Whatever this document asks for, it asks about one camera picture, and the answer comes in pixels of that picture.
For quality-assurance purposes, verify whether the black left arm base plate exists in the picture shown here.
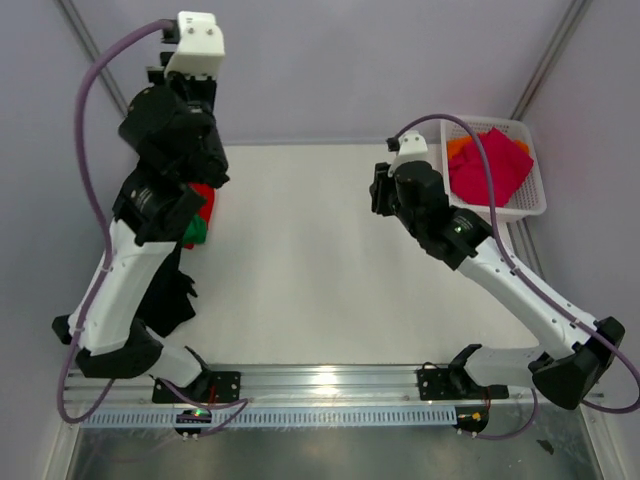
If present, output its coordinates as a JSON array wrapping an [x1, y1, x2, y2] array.
[[152, 370, 241, 405]]

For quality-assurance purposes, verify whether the left rear frame post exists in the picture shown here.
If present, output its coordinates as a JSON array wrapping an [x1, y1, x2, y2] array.
[[53, 0, 141, 121]]

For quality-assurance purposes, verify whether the black t shirt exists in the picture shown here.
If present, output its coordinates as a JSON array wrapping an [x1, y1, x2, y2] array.
[[136, 244, 197, 338]]

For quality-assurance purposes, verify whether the orange t shirt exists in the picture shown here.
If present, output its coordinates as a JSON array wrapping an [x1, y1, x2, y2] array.
[[446, 136, 530, 160]]

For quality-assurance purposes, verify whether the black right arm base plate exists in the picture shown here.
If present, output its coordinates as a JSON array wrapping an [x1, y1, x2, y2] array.
[[416, 362, 509, 401]]

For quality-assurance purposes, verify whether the white plastic basket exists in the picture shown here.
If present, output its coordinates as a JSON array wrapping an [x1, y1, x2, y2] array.
[[440, 116, 547, 222]]

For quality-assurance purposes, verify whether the frame post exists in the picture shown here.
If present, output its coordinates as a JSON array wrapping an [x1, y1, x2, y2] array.
[[53, 0, 141, 121], [510, 0, 593, 121]]

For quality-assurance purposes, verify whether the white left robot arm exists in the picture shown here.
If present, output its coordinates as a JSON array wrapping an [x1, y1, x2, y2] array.
[[53, 11, 228, 402]]

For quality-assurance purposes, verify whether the red t shirt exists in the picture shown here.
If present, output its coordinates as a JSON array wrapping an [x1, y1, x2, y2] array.
[[190, 183, 216, 232]]

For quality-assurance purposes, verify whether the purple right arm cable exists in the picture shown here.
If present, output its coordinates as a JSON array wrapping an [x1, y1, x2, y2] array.
[[384, 113, 640, 442]]

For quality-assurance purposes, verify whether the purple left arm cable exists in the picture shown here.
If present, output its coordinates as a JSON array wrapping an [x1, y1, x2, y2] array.
[[54, 18, 251, 441]]

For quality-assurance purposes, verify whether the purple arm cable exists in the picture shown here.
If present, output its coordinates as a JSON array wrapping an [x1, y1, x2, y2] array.
[[384, 113, 640, 442], [54, 18, 251, 441]]

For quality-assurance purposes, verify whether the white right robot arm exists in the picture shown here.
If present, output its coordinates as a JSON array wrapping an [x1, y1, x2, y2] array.
[[369, 130, 625, 410]]

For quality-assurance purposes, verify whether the aluminium front rail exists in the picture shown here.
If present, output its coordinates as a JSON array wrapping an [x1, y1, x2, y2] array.
[[58, 363, 607, 409]]

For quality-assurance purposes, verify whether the grey slotted cable duct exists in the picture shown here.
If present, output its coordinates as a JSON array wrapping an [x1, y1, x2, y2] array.
[[81, 404, 458, 429]]

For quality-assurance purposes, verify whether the pink t shirt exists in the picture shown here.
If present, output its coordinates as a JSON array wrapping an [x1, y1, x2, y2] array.
[[447, 126, 536, 208]]

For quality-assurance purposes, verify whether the right rear frame post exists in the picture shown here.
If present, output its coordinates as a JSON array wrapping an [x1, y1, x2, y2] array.
[[510, 0, 593, 121]]

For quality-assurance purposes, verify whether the green t shirt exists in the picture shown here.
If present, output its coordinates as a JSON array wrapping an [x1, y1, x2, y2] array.
[[182, 214, 208, 249]]

